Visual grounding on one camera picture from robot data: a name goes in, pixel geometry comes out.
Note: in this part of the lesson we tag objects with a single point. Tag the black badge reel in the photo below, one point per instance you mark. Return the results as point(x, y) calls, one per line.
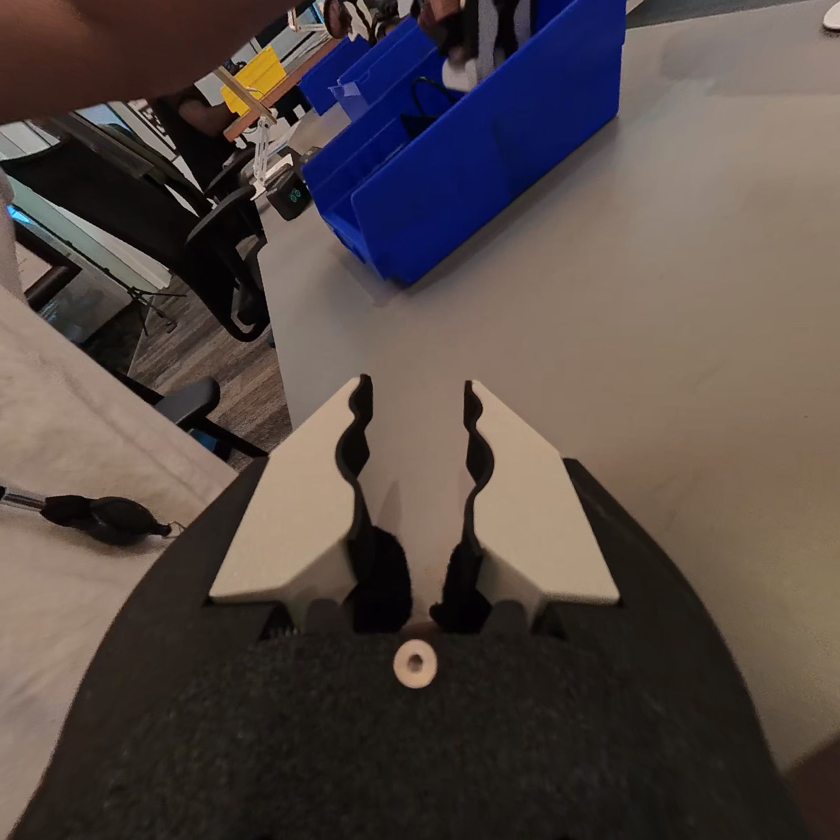
point(111, 518)

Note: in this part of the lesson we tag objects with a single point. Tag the yellow storage bin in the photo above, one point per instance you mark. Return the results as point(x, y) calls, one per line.
point(259, 75)

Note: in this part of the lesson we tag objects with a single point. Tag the black chair armrest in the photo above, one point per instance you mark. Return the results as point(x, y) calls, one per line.
point(190, 400)

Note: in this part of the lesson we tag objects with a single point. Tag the black device with green lights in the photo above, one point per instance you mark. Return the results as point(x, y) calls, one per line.
point(292, 193)

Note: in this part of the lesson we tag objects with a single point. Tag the large blue storage bin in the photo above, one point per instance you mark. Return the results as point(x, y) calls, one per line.
point(499, 170)

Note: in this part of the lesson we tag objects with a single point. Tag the person's left forearm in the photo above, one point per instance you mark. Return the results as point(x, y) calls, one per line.
point(98, 46)

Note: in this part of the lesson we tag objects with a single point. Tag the brown wooden table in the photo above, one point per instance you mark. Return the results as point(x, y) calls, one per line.
point(289, 92)

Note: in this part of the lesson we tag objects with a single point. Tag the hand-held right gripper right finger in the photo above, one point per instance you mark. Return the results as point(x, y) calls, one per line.
point(538, 525)

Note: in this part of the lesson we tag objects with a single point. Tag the white object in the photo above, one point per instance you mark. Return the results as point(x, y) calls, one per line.
point(832, 16)

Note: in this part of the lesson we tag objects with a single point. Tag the black tripod stand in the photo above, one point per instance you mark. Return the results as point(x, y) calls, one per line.
point(148, 298)

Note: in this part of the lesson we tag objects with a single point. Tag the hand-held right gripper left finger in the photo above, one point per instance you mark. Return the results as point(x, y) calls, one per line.
point(289, 525)

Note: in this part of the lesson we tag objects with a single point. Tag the person's white shirt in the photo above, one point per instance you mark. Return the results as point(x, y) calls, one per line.
point(65, 426)

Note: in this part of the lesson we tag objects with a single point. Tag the black office chair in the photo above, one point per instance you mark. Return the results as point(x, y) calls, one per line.
point(223, 229)

